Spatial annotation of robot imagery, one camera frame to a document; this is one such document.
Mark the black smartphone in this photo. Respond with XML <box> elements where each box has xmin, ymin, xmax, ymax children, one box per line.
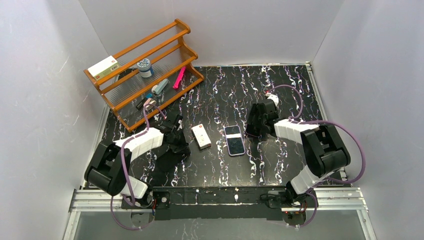
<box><xmin>224</xmin><ymin>125</ymin><xmax>246</xmax><ymax>157</ymax></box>

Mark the pink marker pen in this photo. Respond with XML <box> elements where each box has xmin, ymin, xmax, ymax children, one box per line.
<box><xmin>172</xmin><ymin>66</ymin><xmax>186</xmax><ymax>90</ymax></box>

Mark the blue white round jar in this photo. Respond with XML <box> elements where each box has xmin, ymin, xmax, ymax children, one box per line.
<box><xmin>136</xmin><ymin>58</ymin><xmax>154</xmax><ymax>78</ymax></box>

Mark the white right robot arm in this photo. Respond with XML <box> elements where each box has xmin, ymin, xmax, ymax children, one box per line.
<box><xmin>246</xmin><ymin>99</ymin><xmax>351</xmax><ymax>204</ymax></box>

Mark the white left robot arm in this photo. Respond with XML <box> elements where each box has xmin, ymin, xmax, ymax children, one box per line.
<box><xmin>84</xmin><ymin>113</ymin><xmax>191</xmax><ymax>207</ymax></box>

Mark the white red small box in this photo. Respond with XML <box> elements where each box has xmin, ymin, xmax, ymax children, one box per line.
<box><xmin>191</xmin><ymin>124</ymin><xmax>212</xmax><ymax>150</ymax></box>

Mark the black front base bar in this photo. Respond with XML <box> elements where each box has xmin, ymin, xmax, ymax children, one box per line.
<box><xmin>121</xmin><ymin>186</ymin><xmax>314</xmax><ymax>222</ymax></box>

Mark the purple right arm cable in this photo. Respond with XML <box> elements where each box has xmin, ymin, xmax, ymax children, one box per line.
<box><xmin>266</xmin><ymin>84</ymin><xmax>367</xmax><ymax>228</ymax></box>

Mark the white cardboard box on shelf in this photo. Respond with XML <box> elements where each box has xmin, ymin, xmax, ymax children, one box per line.
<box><xmin>87</xmin><ymin>55</ymin><xmax>120</xmax><ymax>81</ymax></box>

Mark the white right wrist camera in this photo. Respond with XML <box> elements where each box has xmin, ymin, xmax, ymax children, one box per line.
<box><xmin>265</xmin><ymin>92</ymin><xmax>279</xmax><ymax>107</ymax></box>

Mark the black phone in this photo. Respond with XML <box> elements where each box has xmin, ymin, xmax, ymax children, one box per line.
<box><xmin>156</xmin><ymin>151</ymin><xmax>190</xmax><ymax>173</ymax></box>

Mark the purple phone case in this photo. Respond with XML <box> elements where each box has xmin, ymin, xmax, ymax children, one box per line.
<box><xmin>223</xmin><ymin>125</ymin><xmax>247</xmax><ymax>158</ymax></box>

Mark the orange wooden shelf rack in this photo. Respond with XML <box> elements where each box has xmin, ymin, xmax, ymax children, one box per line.
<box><xmin>84</xmin><ymin>18</ymin><xmax>205</xmax><ymax>133</ymax></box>

